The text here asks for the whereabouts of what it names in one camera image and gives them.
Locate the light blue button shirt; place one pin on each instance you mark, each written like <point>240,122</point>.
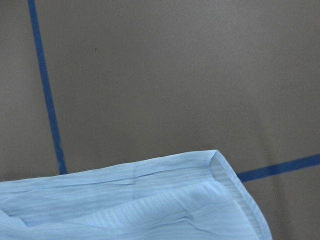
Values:
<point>187,196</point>

